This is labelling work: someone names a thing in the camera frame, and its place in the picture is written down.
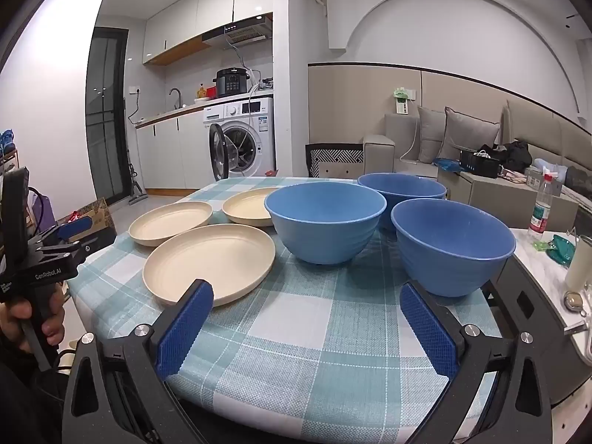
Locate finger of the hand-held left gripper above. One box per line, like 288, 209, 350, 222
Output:
28, 216, 94, 247
36, 232, 117, 264

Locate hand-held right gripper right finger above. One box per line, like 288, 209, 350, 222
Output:
400, 281, 553, 444

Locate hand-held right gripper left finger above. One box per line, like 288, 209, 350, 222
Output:
62, 279, 216, 444

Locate cream plate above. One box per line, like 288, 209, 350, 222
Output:
128, 201, 214, 247
142, 223, 277, 307
222, 187, 290, 227

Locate blue bowl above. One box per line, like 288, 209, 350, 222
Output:
391, 198, 517, 297
357, 172, 447, 232
264, 182, 387, 266

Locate person's left forearm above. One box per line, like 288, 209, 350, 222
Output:
0, 333, 70, 444

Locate person's left hand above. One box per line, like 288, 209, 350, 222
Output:
0, 282, 66, 347

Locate patterned cardboard box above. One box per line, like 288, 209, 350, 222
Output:
55, 198, 116, 241

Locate purple cloth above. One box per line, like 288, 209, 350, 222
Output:
27, 192, 56, 234

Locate floor mop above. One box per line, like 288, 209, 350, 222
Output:
127, 162, 149, 206

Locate shoe rack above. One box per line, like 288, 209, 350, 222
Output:
0, 129, 21, 176

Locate teal checked tablecloth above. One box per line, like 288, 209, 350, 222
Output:
68, 176, 505, 444

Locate white kitchen base cabinets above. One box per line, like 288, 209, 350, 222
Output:
135, 106, 206, 190

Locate marble coffee table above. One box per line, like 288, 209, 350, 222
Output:
481, 228, 592, 408

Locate black framed glass door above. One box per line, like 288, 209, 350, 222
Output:
84, 26, 129, 206

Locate earbuds case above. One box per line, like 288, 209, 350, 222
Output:
564, 290, 588, 317

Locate teal plastic container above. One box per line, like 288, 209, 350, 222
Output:
546, 235, 574, 269

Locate cream tumbler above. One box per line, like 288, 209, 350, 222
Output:
564, 235, 592, 291

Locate clear water bottle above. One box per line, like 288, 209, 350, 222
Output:
528, 173, 555, 235

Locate black basket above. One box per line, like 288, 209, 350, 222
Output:
459, 149, 501, 179

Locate tissue box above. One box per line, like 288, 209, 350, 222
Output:
525, 166, 562, 190

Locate grey sofa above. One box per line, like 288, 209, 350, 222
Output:
363, 99, 592, 223

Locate black clothes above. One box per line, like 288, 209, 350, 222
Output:
478, 141, 532, 174

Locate grey cushion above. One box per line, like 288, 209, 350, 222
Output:
417, 105, 451, 162
437, 107, 502, 162

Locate white washing machine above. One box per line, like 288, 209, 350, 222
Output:
202, 97, 276, 181

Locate black pressure cooker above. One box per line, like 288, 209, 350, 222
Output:
213, 68, 250, 99

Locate range hood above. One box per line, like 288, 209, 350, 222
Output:
202, 21, 273, 48

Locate white kitchen wall cabinets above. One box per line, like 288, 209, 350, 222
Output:
142, 0, 275, 65

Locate wall socket with green tag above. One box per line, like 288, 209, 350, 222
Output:
392, 87, 414, 115

